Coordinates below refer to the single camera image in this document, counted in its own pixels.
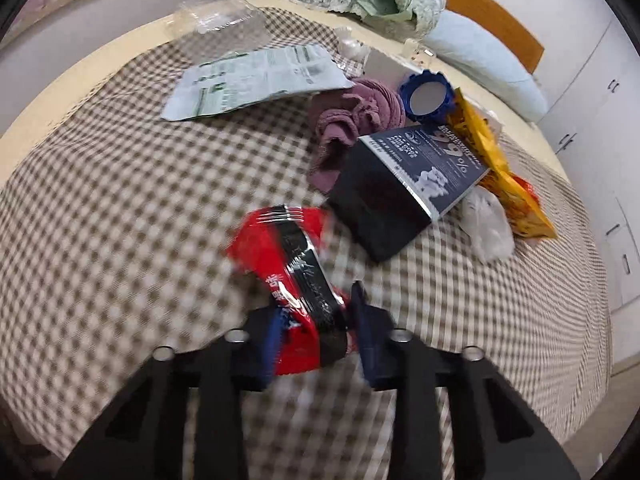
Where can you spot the cream mattress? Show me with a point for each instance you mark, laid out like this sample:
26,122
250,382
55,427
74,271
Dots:
125,40

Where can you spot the dark blue printed bag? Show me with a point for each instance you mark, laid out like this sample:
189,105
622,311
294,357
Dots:
380,195

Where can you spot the white wardrobe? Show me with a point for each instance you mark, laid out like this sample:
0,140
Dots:
600,110

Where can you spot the crumpled clear plastic wrap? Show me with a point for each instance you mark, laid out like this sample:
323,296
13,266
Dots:
352,47

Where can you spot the purple towel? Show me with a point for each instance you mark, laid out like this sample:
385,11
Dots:
350,110

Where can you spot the red snack packet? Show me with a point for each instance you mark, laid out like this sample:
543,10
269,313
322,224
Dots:
260,232

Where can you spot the light blue pillow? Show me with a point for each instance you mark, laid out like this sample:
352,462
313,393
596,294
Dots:
480,55

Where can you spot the blue tape roll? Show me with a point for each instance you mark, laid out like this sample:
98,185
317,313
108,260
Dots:
407,96

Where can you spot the wooden bed frame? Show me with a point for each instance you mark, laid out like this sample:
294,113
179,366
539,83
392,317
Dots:
500,25

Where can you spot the clear plastic container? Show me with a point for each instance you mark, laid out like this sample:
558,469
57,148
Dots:
220,15

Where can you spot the checkered blanket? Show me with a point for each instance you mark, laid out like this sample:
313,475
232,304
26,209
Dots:
125,185

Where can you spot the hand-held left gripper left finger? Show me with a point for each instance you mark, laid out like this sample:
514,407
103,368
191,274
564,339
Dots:
272,342

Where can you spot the white and green plastic packet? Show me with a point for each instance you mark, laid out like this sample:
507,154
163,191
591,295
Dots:
250,77

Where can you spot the yellow snack packet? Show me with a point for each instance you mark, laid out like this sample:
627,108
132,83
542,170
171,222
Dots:
510,195

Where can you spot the white crumpled plastic bag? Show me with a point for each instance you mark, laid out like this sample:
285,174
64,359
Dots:
485,225

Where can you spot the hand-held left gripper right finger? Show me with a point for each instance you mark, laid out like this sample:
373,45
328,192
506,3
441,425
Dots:
366,342

